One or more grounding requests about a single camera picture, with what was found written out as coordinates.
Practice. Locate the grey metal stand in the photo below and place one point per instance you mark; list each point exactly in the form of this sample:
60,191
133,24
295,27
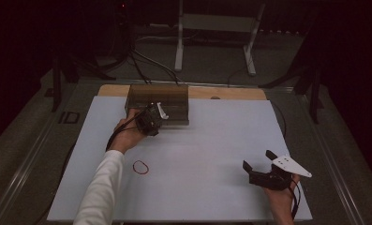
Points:
218,22

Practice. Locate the person's right hand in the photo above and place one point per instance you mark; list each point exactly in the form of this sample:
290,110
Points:
282,203

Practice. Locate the white table board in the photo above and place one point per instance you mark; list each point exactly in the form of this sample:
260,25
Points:
205,162

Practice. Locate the black floor stand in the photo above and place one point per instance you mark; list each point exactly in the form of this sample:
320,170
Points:
314,100
56,87

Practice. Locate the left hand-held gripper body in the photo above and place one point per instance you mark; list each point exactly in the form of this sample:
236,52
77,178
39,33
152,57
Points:
149,122

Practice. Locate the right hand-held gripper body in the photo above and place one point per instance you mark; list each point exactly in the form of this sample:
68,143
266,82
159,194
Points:
277,179

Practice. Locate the metal floor rail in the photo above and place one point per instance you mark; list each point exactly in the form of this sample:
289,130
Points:
336,178
21,178

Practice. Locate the smoky transparent drawer box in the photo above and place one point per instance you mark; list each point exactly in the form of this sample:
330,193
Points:
171,100

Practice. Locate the person's left hand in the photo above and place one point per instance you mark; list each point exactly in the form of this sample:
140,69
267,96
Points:
126,137

